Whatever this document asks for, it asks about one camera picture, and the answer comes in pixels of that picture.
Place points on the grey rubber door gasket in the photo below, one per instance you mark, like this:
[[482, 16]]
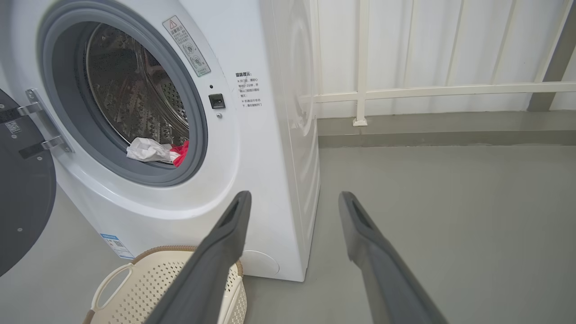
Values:
[[63, 90]]

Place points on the steel washer drum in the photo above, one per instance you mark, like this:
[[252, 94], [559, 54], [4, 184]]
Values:
[[126, 90]]

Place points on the red and white garment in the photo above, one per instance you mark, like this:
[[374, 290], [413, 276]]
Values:
[[148, 150]]

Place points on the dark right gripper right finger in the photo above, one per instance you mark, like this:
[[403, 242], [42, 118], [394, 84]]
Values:
[[387, 279]]

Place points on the black door latch slot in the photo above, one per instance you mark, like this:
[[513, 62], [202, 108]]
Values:
[[217, 101]]

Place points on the cream perforated laundry basket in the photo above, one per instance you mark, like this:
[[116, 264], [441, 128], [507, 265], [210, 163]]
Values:
[[135, 292]]

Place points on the white front-load washing machine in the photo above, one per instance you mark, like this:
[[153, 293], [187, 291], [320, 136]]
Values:
[[252, 180]]

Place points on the blue energy label sticker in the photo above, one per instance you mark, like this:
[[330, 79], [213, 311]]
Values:
[[117, 246]]

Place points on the dark washing machine door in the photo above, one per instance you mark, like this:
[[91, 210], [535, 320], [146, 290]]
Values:
[[22, 202]]

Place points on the warning label sticker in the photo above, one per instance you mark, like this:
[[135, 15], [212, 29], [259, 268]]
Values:
[[186, 45]]

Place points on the white metal railing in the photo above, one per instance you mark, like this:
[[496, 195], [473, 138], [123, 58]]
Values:
[[405, 91]]

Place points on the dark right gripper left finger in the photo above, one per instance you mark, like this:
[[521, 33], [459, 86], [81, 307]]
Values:
[[211, 270]]

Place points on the grey metal post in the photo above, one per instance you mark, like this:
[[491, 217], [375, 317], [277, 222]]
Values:
[[551, 67]]

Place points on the metal door hinge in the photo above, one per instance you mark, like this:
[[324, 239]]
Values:
[[42, 121]]

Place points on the round white filter cover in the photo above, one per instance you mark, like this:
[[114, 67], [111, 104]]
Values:
[[263, 263]]

